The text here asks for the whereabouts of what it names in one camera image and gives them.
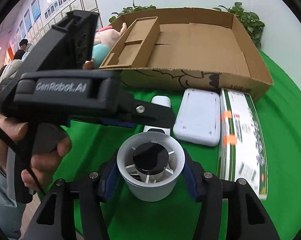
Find pink pig plush toy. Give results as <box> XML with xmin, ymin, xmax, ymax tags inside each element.
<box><xmin>83</xmin><ymin>22</ymin><xmax>127</xmax><ymax>70</ymax></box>

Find small cardboard tray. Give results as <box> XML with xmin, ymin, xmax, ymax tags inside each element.
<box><xmin>100</xmin><ymin>17</ymin><xmax>160</xmax><ymax>69</ymax></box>

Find person's left hand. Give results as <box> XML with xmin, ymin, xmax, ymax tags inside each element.
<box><xmin>0</xmin><ymin>117</ymin><xmax>72</xmax><ymax>192</ymax></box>

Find green white medicine box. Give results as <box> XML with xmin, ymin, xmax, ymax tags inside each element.
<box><xmin>217</xmin><ymin>88</ymin><xmax>268</xmax><ymax>200</ymax></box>

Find person in white jacket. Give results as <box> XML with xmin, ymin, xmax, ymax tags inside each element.
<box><xmin>0</xmin><ymin>60</ymin><xmax>23</xmax><ymax>92</ymax></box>

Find white flat rectangular device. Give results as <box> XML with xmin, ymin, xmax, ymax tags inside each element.
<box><xmin>173</xmin><ymin>88</ymin><xmax>221</xmax><ymax>147</ymax></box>

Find green tablecloth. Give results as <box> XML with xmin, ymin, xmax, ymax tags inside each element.
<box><xmin>53</xmin><ymin>54</ymin><xmax>301</xmax><ymax>239</ymax></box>

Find left potted green plant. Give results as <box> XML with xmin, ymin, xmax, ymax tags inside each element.
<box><xmin>109</xmin><ymin>0</ymin><xmax>157</xmax><ymax>23</ymax></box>

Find potted green plant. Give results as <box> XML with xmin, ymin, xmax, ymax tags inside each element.
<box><xmin>213</xmin><ymin>2</ymin><xmax>265</xmax><ymax>49</ymax></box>
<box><xmin>109</xmin><ymin>0</ymin><xmax>157</xmax><ymax>23</ymax></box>

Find large open cardboard box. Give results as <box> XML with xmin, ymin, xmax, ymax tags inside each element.
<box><xmin>103</xmin><ymin>8</ymin><xmax>273</xmax><ymax>100</ymax></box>

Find right potted green plant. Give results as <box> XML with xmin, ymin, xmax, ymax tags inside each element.
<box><xmin>213</xmin><ymin>2</ymin><xmax>265</xmax><ymax>49</ymax></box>

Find framed certificates on wall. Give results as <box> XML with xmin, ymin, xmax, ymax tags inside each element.
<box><xmin>8</xmin><ymin>0</ymin><xmax>98</xmax><ymax>53</ymax></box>

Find black cable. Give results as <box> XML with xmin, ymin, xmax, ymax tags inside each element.
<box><xmin>0</xmin><ymin>119</ymin><xmax>46</xmax><ymax>197</ymax></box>

